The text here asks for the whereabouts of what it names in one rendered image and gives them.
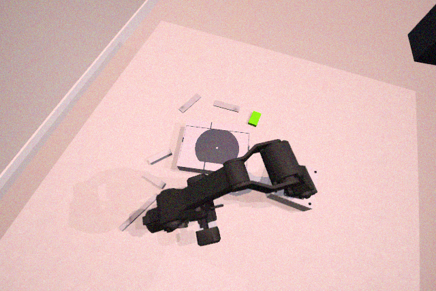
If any small green block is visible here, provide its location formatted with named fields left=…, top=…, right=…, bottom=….
left=248, top=111, right=261, bottom=127

